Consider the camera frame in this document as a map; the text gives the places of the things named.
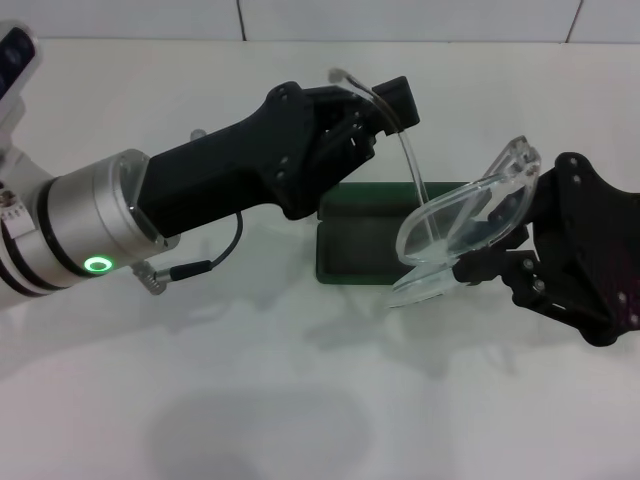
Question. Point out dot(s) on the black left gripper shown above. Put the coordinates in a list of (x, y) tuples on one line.
[(225, 165)]

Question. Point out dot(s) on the green glasses case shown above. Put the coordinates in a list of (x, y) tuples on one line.
[(350, 250)]

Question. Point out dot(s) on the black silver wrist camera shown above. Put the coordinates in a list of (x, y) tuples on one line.
[(15, 55)]

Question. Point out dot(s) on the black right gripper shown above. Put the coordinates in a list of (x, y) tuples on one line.
[(585, 235)]

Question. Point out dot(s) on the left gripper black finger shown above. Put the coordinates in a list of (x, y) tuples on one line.
[(397, 102)]

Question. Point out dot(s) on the clear white plastic glasses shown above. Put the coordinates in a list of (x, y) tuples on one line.
[(517, 160)]

